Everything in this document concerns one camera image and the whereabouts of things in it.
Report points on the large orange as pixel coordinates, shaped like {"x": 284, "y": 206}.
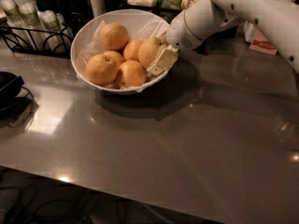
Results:
{"x": 149, "y": 49}

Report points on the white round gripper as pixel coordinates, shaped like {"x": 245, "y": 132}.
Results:
{"x": 178, "y": 32}

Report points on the white cylinder container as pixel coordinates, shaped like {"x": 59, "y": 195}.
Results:
{"x": 96, "y": 0}

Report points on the orange top back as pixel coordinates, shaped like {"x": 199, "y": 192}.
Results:
{"x": 114, "y": 36}

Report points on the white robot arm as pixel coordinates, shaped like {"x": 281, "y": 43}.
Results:
{"x": 277, "y": 20}

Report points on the orange front middle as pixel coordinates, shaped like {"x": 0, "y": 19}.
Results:
{"x": 131, "y": 74}

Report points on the orange front left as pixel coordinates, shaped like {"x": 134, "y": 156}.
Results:
{"x": 102, "y": 69}

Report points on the clear plastic bowl liner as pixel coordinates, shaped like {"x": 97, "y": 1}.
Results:
{"x": 149, "y": 25}

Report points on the black wire cup rack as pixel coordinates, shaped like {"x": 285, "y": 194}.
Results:
{"x": 13, "y": 44}

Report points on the white bowl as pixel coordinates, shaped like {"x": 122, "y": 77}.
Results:
{"x": 130, "y": 19}

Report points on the paper cup stack middle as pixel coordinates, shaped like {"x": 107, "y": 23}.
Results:
{"x": 33, "y": 26}

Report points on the paper cup stack left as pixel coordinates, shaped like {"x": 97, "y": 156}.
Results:
{"x": 15, "y": 20}

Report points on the cream packets on shelf right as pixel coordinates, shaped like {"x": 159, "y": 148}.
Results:
{"x": 187, "y": 3}

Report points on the green packets on shelf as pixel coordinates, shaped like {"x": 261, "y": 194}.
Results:
{"x": 169, "y": 4}

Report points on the paper cup stack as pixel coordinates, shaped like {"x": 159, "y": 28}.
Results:
{"x": 33, "y": 26}
{"x": 15, "y": 20}
{"x": 53, "y": 25}

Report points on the small orange centre left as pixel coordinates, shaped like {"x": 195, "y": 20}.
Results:
{"x": 116, "y": 56}

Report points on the orange centre back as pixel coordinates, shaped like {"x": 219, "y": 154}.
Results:
{"x": 130, "y": 52}

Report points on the black pan with wire stand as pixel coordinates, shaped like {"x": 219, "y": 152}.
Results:
{"x": 16, "y": 101}

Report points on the paper cup stack right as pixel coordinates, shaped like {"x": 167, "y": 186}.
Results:
{"x": 53, "y": 25}

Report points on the red and white card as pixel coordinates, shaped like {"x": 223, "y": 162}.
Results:
{"x": 260, "y": 43}

